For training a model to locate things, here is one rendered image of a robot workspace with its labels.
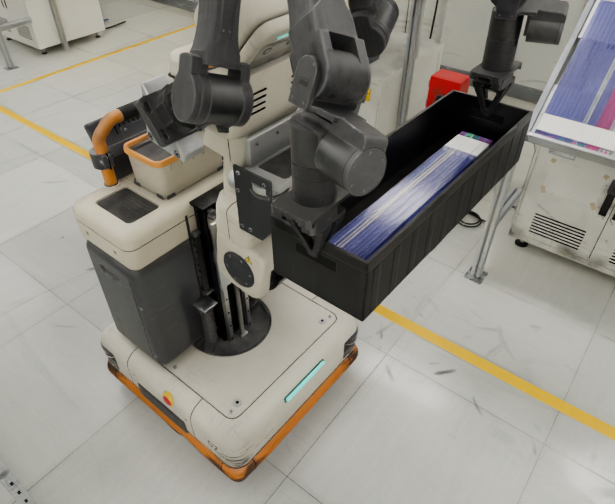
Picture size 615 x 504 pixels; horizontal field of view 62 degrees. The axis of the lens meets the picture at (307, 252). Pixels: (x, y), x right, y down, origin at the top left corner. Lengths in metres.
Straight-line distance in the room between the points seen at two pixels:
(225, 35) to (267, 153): 0.31
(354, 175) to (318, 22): 0.17
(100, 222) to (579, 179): 1.81
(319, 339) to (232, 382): 0.31
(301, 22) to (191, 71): 0.23
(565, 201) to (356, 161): 1.92
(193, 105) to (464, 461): 1.42
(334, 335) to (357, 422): 0.32
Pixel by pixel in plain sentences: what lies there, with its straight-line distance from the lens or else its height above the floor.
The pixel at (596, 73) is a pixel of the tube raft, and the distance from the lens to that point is 2.05.
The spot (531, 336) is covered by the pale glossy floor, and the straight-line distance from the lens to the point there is 2.23.
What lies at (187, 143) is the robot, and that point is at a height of 1.13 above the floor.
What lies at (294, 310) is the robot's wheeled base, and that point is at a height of 0.28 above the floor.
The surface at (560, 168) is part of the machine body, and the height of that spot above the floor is 0.47.
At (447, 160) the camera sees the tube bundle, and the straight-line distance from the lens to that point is 1.03.
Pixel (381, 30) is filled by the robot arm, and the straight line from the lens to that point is 1.10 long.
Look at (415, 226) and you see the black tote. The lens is 0.75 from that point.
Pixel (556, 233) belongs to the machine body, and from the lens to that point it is 2.49.
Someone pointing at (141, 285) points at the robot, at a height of 0.65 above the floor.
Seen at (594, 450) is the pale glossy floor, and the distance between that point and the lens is 2.01.
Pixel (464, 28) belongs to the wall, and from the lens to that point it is 4.14.
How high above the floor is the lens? 1.57
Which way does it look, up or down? 41 degrees down
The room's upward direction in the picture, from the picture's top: straight up
